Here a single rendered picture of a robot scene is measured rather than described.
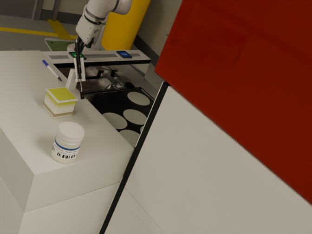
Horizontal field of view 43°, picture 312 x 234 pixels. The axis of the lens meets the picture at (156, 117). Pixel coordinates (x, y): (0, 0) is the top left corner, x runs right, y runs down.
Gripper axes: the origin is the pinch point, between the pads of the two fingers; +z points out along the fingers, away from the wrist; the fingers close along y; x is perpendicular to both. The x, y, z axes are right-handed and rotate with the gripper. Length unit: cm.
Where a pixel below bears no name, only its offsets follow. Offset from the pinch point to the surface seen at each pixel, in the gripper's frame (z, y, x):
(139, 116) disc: 2.3, -37.8, -8.0
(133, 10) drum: 77, 141, -176
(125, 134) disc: 0.6, -45.9, 5.6
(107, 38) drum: 116, 145, -166
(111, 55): 4.5, 0.0, -19.4
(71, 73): -8.6, -22.9, 19.8
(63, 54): 4.4, 1.1, 5.2
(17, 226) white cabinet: 13, -61, 50
